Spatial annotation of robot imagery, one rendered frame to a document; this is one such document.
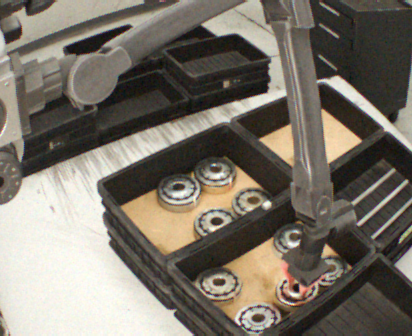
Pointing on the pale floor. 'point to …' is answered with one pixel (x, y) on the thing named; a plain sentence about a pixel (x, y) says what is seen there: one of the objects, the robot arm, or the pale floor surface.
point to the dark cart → (366, 48)
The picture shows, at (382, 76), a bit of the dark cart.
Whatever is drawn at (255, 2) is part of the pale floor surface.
